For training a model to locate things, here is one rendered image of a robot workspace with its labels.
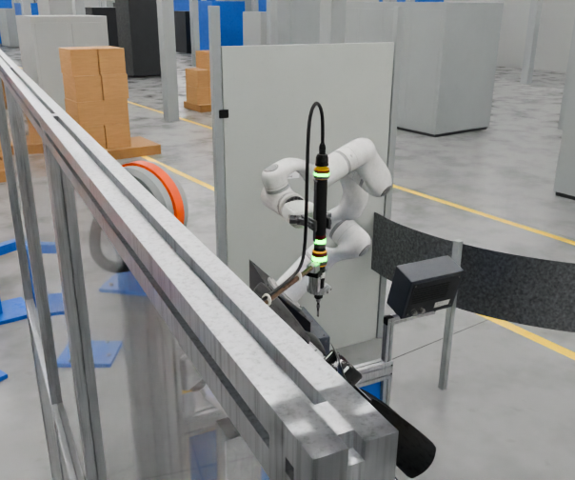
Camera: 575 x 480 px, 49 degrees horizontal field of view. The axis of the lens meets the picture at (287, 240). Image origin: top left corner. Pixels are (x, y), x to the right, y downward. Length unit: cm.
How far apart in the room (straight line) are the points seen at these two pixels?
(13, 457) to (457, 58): 983
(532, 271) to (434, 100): 818
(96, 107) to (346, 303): 637
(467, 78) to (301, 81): 855
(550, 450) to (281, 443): 356
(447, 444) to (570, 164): 531
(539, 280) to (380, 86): 146
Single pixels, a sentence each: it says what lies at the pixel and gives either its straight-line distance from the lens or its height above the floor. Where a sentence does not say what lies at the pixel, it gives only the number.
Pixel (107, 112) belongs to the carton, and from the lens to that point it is 993.
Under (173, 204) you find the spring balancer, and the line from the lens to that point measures 107.
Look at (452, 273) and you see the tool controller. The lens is 258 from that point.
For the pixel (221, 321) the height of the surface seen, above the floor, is 205.
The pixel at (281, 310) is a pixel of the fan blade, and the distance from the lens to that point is 185.
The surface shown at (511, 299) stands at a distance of 374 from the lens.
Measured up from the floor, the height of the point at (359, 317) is 20.
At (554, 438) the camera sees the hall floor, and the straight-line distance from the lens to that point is 391.
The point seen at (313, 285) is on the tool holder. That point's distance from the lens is 182.
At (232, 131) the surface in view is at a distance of 357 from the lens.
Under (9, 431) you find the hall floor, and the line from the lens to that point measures 395.
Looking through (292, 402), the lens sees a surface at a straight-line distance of 29.
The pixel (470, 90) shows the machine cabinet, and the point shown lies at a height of 76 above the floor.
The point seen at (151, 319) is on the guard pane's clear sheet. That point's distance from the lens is 57.
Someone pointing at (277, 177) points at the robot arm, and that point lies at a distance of 192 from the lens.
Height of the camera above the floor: 221
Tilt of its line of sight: 20 degrees down
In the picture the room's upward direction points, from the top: straight up
